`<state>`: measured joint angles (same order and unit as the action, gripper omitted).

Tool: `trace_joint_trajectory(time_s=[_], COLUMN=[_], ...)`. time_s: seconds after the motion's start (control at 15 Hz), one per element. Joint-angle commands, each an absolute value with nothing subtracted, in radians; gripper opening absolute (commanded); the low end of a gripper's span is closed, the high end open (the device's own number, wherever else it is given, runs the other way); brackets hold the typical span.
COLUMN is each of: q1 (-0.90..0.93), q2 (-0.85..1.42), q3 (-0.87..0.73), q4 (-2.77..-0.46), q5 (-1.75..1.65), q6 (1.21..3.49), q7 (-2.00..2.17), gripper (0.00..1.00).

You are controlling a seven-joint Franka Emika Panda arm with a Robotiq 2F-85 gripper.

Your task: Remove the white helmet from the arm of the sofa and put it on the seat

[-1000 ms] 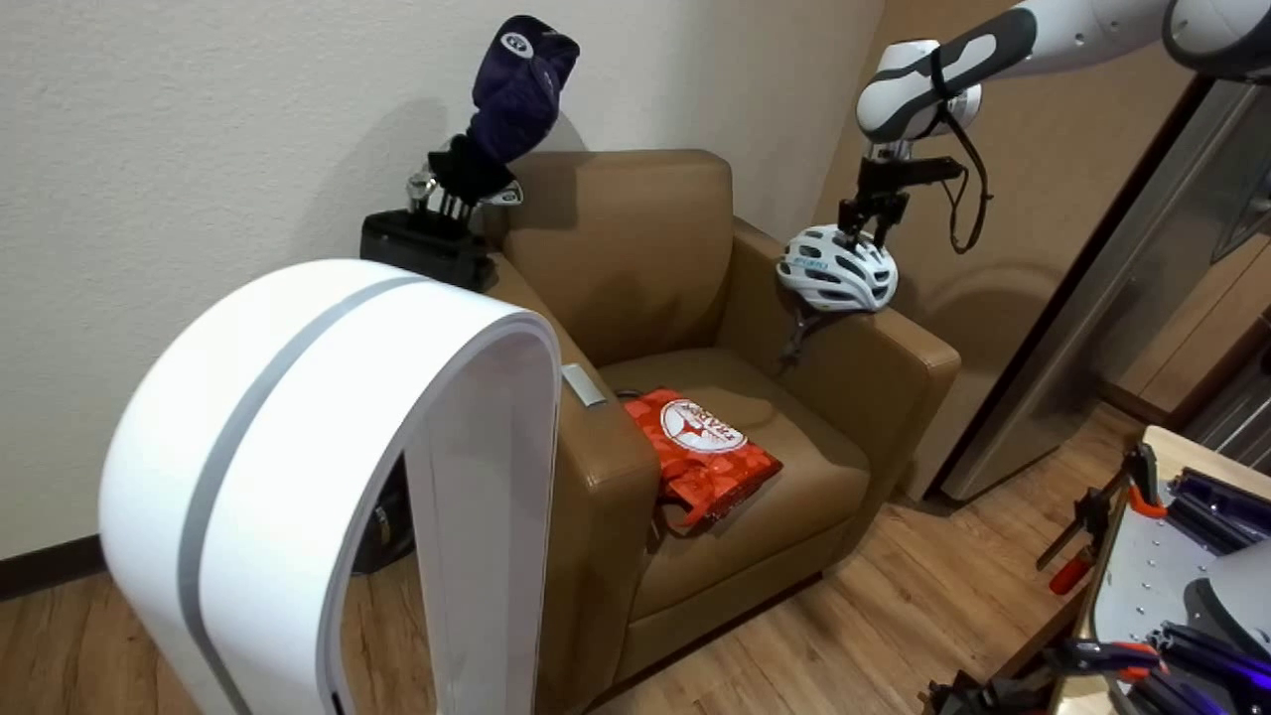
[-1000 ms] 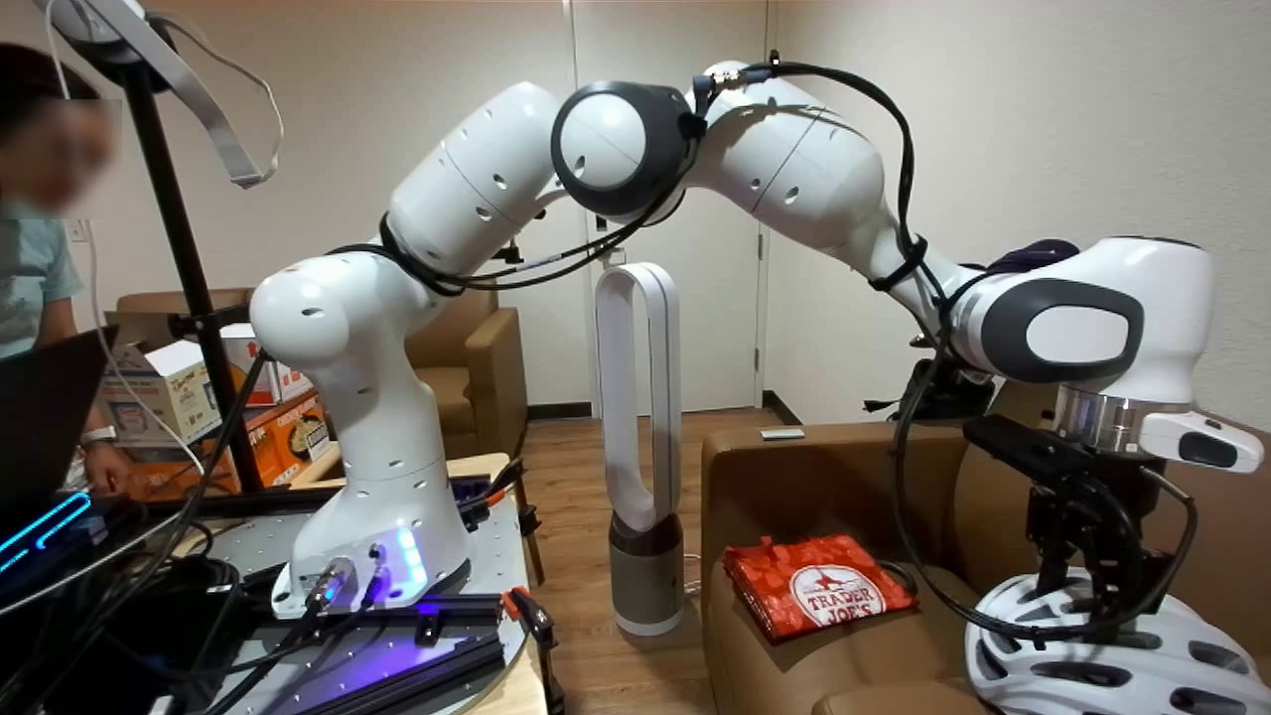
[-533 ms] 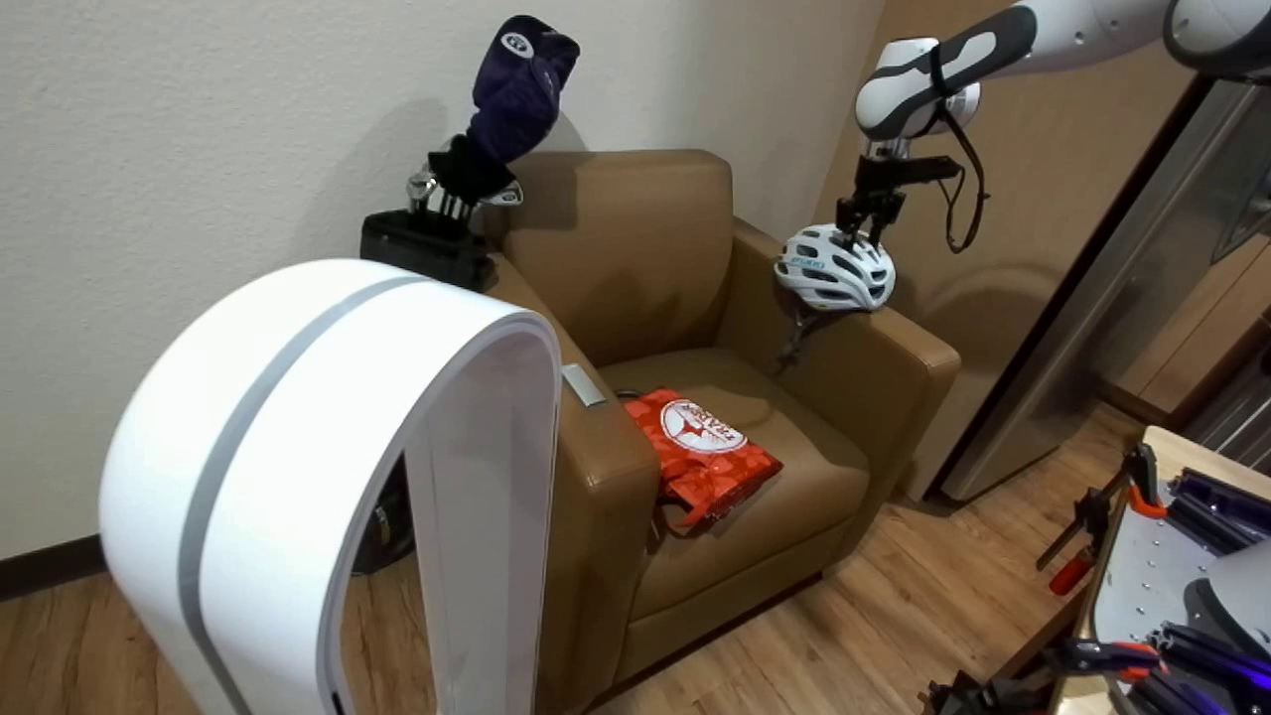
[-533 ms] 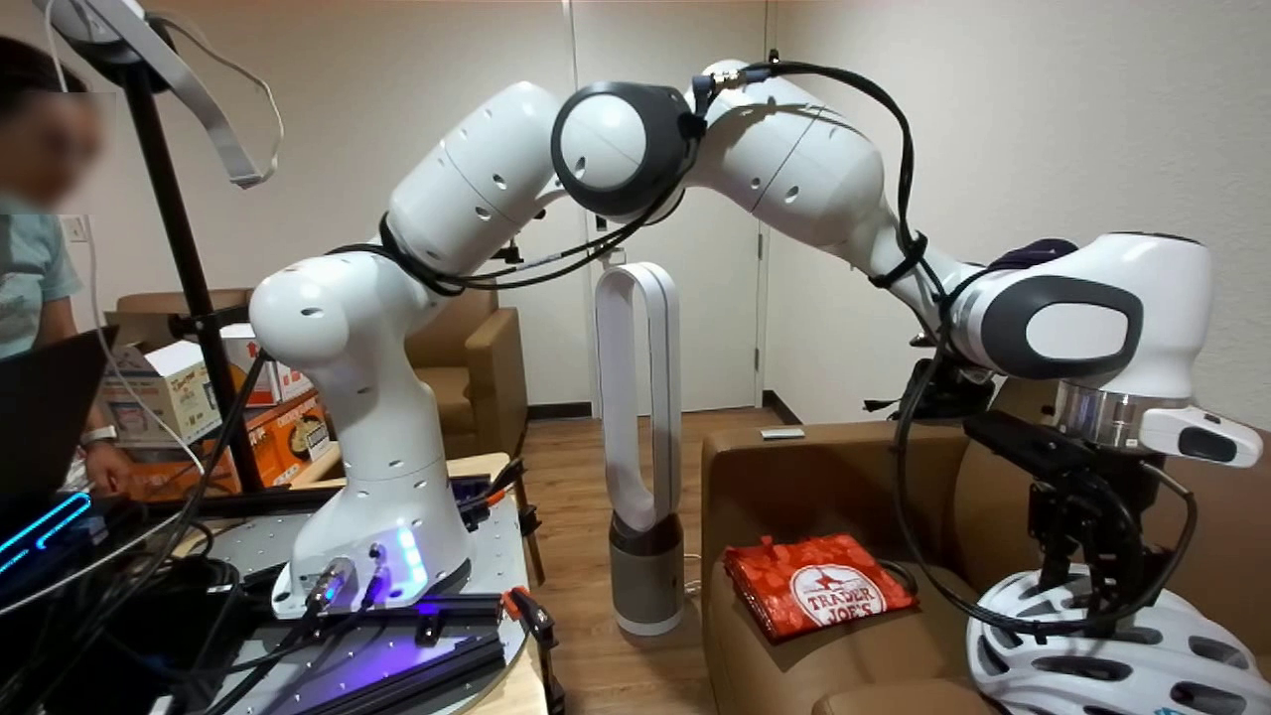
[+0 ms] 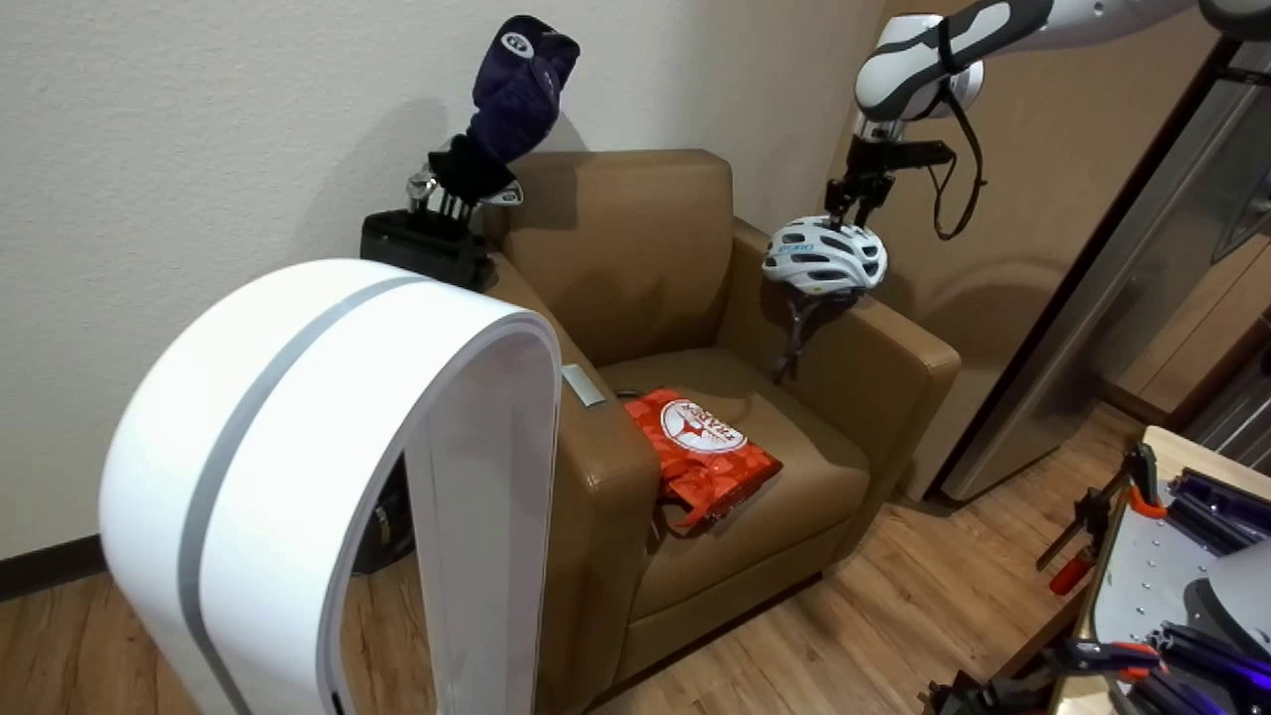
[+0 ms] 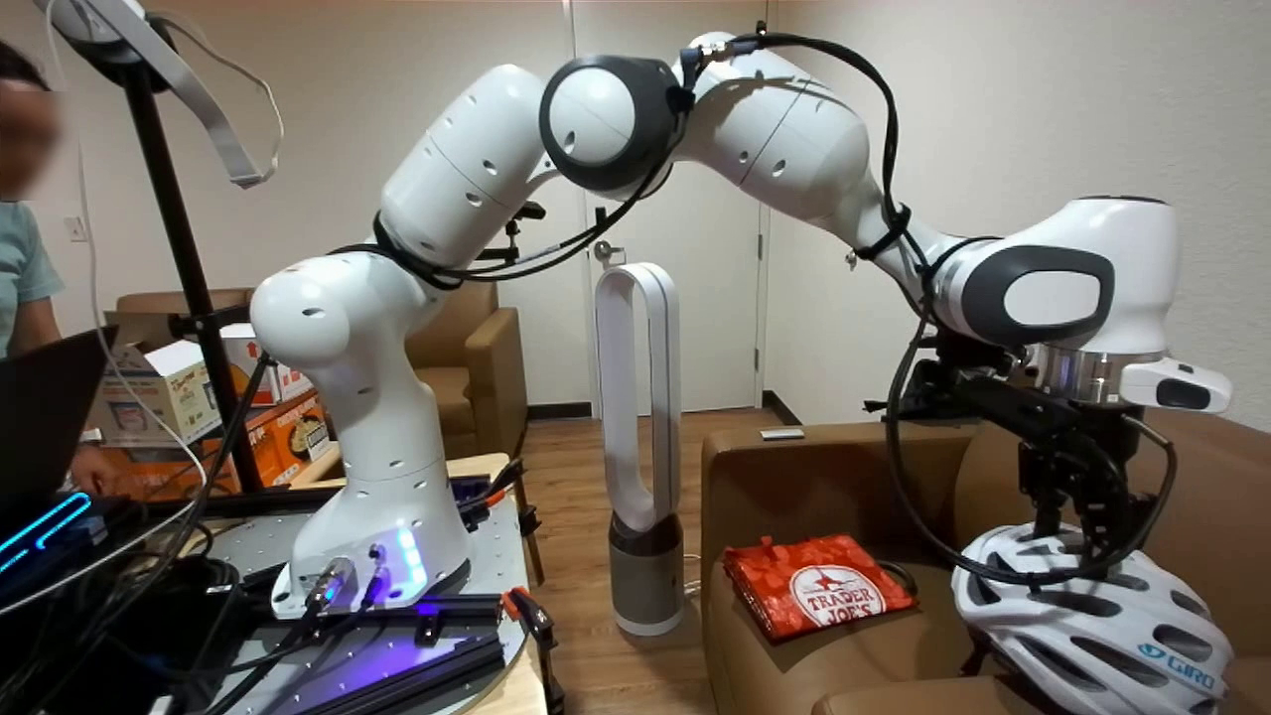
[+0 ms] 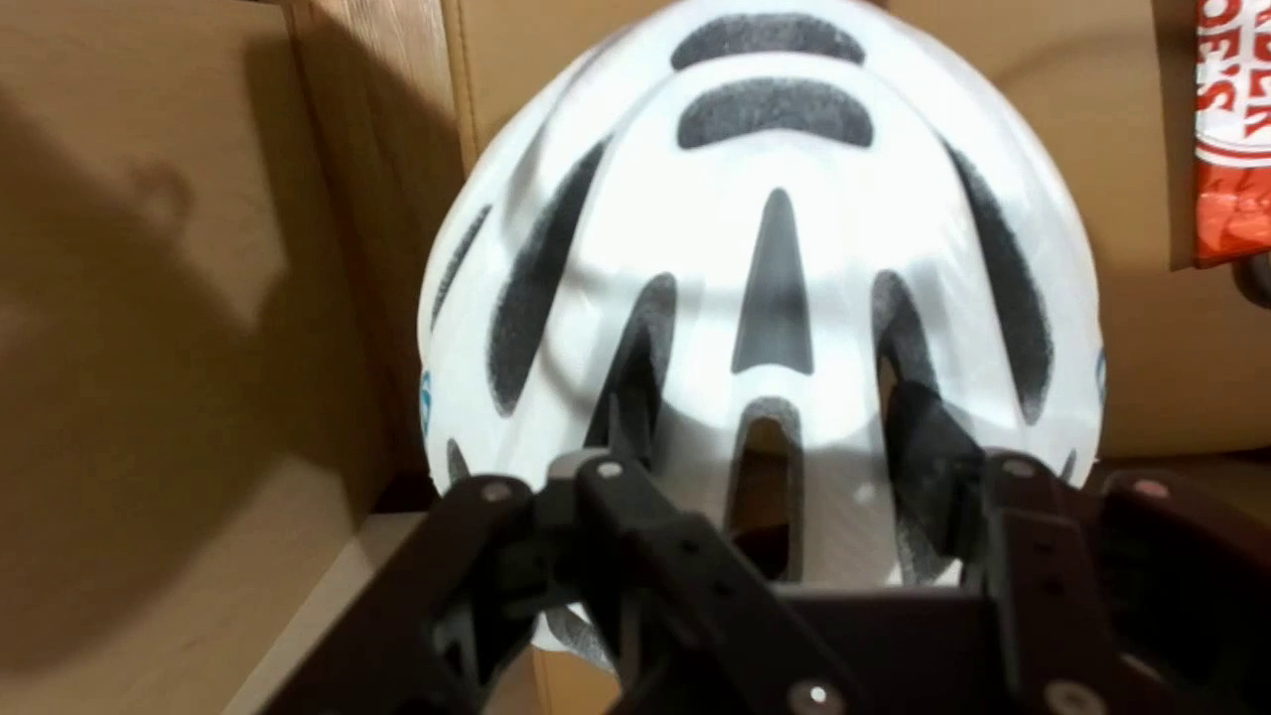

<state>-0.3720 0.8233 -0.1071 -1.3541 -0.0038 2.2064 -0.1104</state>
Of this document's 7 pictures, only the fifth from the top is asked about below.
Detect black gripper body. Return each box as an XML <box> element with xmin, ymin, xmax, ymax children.
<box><xmin>834</xmin><ymin>156</ymin><xmax>900</xmax><ymax>206</ymax></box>

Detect white bicycle helmet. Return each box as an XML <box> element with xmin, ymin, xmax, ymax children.
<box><xmin>759</xmin><ymin>213</ymin><xmax>890</xmax><ymax>379</ymax></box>

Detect brown sofa armchair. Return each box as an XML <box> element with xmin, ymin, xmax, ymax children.
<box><xmin>481</xmin><ymin>148</ymin><xmax>965</xmax><ymax>712</ymax></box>

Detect red printed bag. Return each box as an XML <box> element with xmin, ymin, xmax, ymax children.
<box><xmin>618</xmin><ymin>387</ymin><xmax>785</xmax><ymax>540</ymax></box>

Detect small white remote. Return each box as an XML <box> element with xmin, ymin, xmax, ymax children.
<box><xmin>556</xmin><ymin>359</ymin><xmax>611</xmax><ymax>414</ymax></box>

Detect brown wooden furniture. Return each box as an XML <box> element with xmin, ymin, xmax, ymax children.
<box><xmin>1092</xmin><ymin>236</ymin><xmax>1271</xmax><ymax>429</ymax></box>

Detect black red bar clamp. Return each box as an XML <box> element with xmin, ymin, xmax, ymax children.
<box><xmin>926</xmin><ymin>634</ymin><xmax>1168</xmax><ymax>715</ymax></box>
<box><xmin>1032</xmin><ymin>445</ymin><xmax>1176</xmax><ymax>601</ymax></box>

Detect silver golf club heads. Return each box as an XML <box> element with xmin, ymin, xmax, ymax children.
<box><xmin>404</xmin><ymin>167</ymin><xmax>530</xmax><ymax>222</ymax></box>

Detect black golf bag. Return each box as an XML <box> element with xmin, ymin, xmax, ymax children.
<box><xmin>356</xmin><ymin>195</ymin><xmax>499</xmax><ymax>293</ymax></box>

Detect black tray with purple light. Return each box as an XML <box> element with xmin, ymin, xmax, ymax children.
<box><xmin>1159</xmin><ymin>463</ymin><xmax>1271</xmax><ymax>557</ymax></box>

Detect white bladeless tower fan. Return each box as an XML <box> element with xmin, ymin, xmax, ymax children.
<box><xmin>97</xmin><ymin>255</ymin><xmax>567</xmax><ymax>715</ymax></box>

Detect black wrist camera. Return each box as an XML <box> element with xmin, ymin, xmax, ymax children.
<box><xmin>865</xmin><ymin>140</ymin><xmax>961</xmax><ymax>175</ymax></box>

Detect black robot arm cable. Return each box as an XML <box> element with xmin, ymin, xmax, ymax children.
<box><xmin>930</xmin><ymin>22</ymin><xmax>991</xmax><ymax>246</ymax></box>

